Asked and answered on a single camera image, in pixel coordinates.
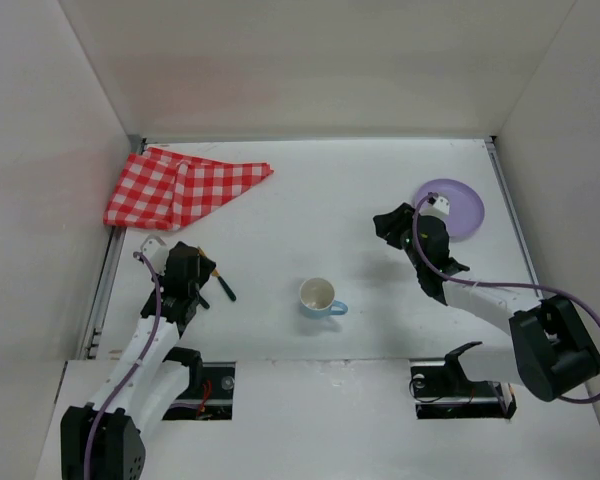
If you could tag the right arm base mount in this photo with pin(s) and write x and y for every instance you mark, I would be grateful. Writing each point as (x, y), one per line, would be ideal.
(441, 390)

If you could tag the black handled gold knife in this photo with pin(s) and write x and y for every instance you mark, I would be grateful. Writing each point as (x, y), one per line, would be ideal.
(225, 286)

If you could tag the right aluminium table rail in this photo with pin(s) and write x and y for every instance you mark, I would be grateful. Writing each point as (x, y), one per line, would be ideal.
(490, 143)

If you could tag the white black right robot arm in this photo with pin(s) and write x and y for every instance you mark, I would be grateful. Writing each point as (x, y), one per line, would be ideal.
(551, 352)

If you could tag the left aluminium table rail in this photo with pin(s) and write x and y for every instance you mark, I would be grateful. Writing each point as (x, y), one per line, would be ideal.
(87, 346)

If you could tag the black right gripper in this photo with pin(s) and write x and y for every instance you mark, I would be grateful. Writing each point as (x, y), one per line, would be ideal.
(397, 230)

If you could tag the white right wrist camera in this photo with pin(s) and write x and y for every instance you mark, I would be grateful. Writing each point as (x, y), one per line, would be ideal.
(438, 206)

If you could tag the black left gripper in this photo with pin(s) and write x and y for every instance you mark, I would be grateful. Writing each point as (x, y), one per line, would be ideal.
(196, 270)

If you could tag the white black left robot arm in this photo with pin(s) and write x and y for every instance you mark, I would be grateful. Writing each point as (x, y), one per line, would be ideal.
(105, 438)

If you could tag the aluminium table rail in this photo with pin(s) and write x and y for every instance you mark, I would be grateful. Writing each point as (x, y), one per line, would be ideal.
(87, 346)
(490, 143)

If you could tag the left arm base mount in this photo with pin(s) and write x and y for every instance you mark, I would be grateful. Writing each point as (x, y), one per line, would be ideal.
(211, 400)

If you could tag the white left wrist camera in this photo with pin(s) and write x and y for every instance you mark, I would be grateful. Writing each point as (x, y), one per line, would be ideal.
(155, 250)

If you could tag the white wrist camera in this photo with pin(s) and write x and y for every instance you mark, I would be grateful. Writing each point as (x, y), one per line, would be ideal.
(155, 250)
(438, 206)

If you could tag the lilac plastic plate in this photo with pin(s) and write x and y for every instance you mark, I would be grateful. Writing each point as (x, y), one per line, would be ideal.
(467, 211)

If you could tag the red white checkered cloth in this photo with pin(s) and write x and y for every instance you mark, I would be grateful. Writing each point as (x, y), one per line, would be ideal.
(164, 190)

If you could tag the blue white ceramic mug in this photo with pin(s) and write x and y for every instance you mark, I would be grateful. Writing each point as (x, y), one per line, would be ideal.
(317, 299)

